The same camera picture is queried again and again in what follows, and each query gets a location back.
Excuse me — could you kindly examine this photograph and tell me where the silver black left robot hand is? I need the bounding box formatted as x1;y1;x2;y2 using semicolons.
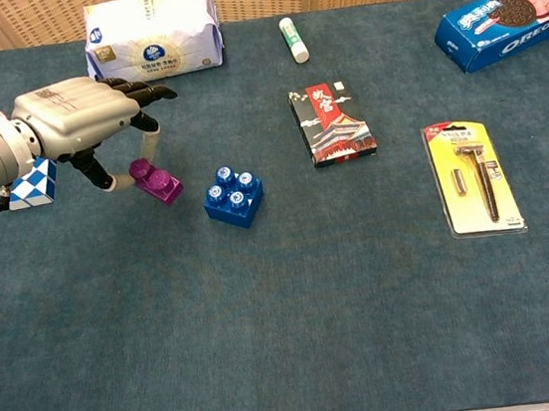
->
6;66;190;205

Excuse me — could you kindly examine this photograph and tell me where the blue white snake puzzle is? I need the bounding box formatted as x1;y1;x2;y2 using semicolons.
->
3;155;64;213

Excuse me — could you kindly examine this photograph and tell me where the teal felt table cloth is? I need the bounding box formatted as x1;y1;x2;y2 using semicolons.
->
0;0;549;411

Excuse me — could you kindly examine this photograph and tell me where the blue Oreo cookie box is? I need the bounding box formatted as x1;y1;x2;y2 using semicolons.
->
429;0;549;78

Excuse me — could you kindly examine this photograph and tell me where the white tissue pack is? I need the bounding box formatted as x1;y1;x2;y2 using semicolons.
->
78;0;230;93

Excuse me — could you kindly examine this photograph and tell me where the purple toy brick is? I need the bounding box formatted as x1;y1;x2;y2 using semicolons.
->
127;154;187;212

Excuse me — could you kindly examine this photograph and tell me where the yellow razor blister pack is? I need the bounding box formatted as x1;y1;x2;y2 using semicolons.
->
419;113;529;245

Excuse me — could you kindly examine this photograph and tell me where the dark palace print card box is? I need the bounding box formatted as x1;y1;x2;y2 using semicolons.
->
286;75;380;171

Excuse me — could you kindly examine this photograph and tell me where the white green glue stick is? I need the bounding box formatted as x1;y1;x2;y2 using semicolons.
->
277;14;312;66

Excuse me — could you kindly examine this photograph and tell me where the blue toy brick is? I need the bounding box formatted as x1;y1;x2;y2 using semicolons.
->
198;160;269;234

